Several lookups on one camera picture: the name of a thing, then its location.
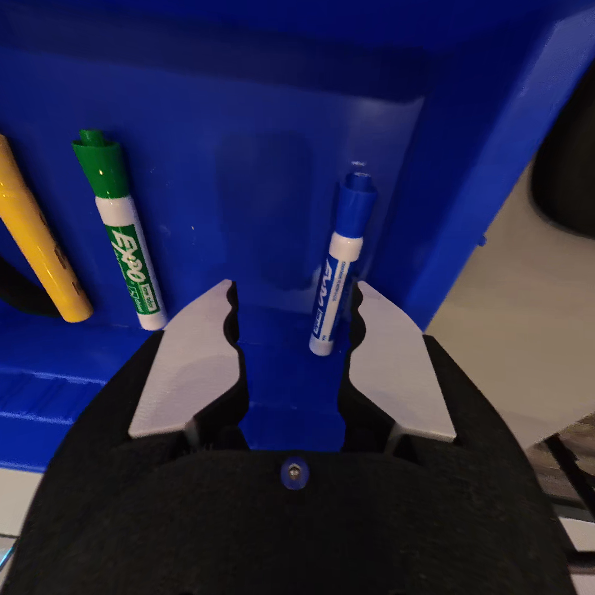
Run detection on blue capped marker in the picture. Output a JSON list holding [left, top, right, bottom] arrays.
[[309, 171, 378, 356]]

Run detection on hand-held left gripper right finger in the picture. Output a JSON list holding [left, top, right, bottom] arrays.
[[339, 280, 457, 448]]

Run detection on black hook-and-loop strap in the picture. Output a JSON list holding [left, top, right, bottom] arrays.
[[0, 256, 63, 320]]

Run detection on green marker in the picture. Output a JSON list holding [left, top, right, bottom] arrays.
[[72, 129, 168, 332]]

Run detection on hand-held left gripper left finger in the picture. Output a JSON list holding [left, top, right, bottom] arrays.
[[128, 279, 250, 448]]

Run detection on blue plastic bin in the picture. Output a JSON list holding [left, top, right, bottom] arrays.
[[0, 0, 595, 472]]

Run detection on black textured pad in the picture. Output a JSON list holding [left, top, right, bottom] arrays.
[[530, 70, 595, 239]]

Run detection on yellow highlighter marker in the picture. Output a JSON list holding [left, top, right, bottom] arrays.
[[0, 135, 94, 324]]

